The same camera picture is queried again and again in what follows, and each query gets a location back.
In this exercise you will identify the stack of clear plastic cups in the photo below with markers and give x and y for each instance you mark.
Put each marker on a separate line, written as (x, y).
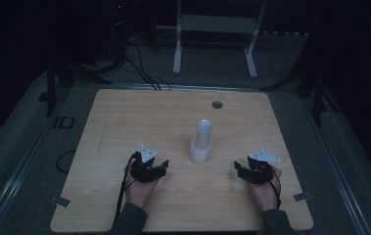
(201, 147)

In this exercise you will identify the person's left hand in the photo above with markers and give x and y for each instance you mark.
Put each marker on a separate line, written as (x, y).
(137, 194)

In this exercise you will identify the white metal stand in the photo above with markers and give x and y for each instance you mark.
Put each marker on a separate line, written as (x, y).
(217, 24)

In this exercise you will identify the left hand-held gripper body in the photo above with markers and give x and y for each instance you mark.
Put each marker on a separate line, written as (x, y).
(147, 171)

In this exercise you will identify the person's right hand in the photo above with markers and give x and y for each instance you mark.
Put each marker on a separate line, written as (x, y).
(266, 196)

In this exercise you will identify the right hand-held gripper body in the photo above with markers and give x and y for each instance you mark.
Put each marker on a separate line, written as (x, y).
(261, 173)

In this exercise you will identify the black tripod stand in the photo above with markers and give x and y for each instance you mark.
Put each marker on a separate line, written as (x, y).
(51, 88)
(318, 98)

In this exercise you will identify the grey tape piece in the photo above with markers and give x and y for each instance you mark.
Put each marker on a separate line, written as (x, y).
(302, 196)
(60, 201)

